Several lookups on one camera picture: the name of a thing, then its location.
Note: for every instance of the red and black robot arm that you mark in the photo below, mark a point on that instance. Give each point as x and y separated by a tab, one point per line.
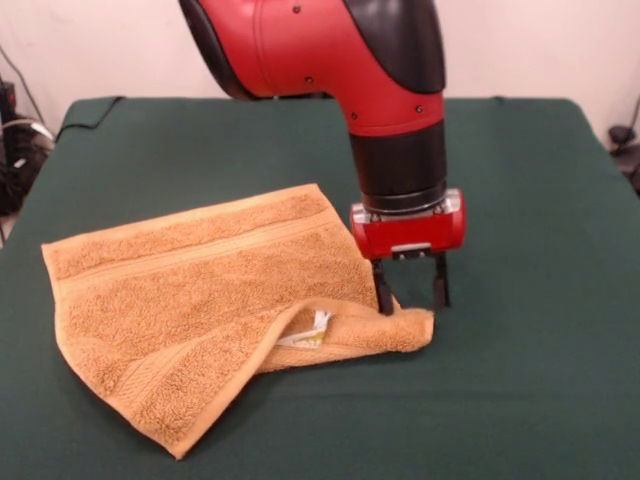
310	45

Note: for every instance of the tan terry towel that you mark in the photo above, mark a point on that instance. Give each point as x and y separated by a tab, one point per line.
175	300

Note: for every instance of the black equipment piece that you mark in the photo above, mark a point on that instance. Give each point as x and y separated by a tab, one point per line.
632	172

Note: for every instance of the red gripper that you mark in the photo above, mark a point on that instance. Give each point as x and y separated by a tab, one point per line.
415	232

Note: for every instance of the dark green table cloth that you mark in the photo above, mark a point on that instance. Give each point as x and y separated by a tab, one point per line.
525	300

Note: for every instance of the small black adapter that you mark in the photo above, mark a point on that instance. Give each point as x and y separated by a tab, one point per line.
620	135

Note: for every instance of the black electronic device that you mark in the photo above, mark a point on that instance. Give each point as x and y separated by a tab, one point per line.
7	100

